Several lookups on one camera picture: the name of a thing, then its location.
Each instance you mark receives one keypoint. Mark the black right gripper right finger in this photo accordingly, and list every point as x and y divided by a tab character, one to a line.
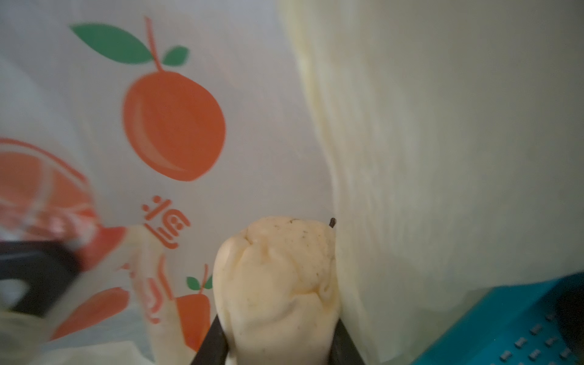
343	350

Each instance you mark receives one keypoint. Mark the yellow printed plastic bag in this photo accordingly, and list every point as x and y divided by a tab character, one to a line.
441	140

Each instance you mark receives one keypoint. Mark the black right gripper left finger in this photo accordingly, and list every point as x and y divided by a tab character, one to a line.
214	348

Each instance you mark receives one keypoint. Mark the teal plastic basket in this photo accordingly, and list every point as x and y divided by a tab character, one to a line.
510	325

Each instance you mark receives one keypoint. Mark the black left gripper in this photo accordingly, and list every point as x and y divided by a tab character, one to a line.
48	268

